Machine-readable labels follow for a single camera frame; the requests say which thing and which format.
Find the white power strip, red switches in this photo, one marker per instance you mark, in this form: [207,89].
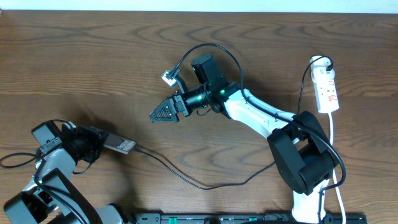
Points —
[322,75]

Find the Galaxy smartphone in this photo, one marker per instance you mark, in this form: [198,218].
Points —
[119,143]

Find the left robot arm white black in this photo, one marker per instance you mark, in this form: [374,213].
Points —
[50,188]

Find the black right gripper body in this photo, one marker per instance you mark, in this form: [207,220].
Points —
[194,99]

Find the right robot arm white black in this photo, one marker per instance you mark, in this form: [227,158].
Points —
[303,154]

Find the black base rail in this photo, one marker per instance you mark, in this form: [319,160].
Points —
[276,217]

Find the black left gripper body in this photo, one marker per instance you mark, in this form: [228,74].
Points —
[84,142]

